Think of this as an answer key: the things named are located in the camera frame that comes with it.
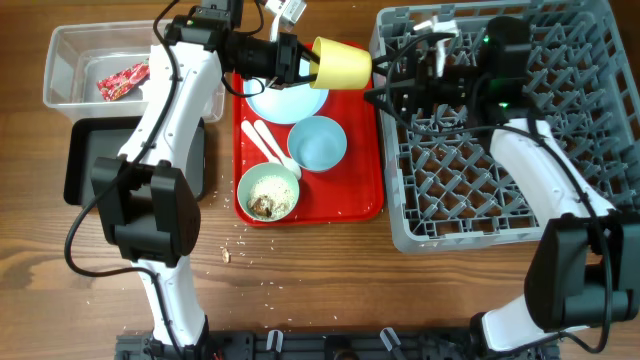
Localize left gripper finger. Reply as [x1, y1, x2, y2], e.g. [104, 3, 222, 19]
[298, 43, 320, 64]
[269, 74, 317, 90]

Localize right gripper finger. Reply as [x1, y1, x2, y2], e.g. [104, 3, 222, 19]
[364, 85, 415, 118]
[372, 50, 415, 75]

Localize clear plastic bin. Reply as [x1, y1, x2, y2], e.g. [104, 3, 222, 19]
[42, 18, 227, 124]

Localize green bowl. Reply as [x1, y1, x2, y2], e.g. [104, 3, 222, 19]
[236, 163, 300, 223]

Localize white plastic fork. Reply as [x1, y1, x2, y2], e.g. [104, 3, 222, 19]
[241, 120, 282, 165]

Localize white plastic spoon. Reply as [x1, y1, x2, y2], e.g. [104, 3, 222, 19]
[254, 120, 302, 180]

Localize black plastic tray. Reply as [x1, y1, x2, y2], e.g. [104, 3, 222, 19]
[63, 116, 206, 206]

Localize red serving tray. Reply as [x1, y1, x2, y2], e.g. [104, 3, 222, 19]
[231, 77, 384, 227]

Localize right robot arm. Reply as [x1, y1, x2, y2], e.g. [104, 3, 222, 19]
[365, 16, 639, 358]

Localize red snack wrapper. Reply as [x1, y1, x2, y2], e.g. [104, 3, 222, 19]
[96, 59, 150, 102]

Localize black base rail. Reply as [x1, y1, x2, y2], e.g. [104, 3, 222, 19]
[114, 327, 559, 360]

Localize grey dishwasher rack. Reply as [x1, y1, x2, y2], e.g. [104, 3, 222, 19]
[369, 0, 639, 253]

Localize light blue bowl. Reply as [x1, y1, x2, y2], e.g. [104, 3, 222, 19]
[287, 116, 347, 172]

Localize light blue plate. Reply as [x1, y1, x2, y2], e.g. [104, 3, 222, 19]
[241, 79, 329, 125]

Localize rice and food scraps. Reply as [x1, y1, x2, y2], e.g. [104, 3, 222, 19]
[247, 175, 297, 221]

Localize yellow cup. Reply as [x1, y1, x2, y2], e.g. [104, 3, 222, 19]
[309, 37, 372, 90]

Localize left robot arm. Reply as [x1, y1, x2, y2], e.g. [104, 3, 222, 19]
[88, 1, 321, 359]

